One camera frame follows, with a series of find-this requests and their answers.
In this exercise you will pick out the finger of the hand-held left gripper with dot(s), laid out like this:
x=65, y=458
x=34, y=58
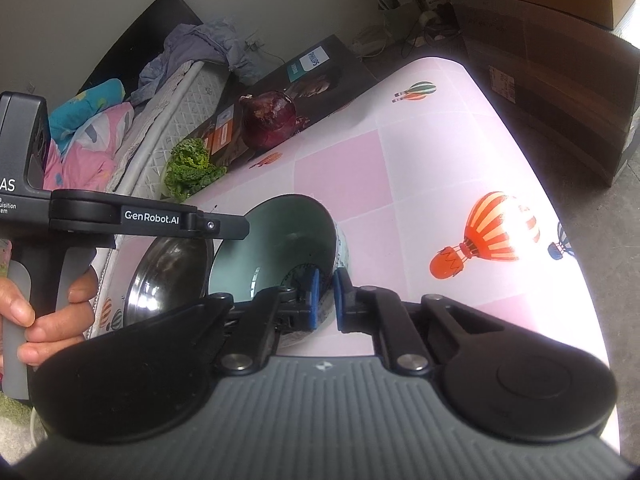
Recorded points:
x=160, y=217

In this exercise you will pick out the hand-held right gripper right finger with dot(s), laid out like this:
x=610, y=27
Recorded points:
x=340, y=301

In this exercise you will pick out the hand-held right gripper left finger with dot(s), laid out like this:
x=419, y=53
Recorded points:
x=314, y=301

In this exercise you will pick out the steel bowl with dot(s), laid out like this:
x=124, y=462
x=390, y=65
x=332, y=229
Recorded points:
x=170, y=280

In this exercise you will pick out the green ceramic bowl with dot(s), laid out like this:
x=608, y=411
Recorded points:
x=280, y=240

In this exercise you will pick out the person's left hand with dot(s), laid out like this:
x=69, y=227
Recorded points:
x=65, y=320

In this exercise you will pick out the green leafy vegetable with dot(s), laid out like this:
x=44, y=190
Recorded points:
x=192, y=165

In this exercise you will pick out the white quilted mattress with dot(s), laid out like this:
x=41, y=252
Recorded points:
x=195, y=95

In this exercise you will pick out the pink balloon-print tablecloth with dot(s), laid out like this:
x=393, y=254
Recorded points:
x=425, y=160

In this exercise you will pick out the dark headboard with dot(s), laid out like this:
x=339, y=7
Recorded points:
x=145, y=35

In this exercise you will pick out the grey clothing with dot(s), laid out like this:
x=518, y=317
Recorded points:
x=200, y=40

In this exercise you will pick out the dark printed carton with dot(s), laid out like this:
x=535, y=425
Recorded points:
x=330, y=90

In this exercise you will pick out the large dark cardboard box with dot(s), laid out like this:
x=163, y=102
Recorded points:
x=550, y=85

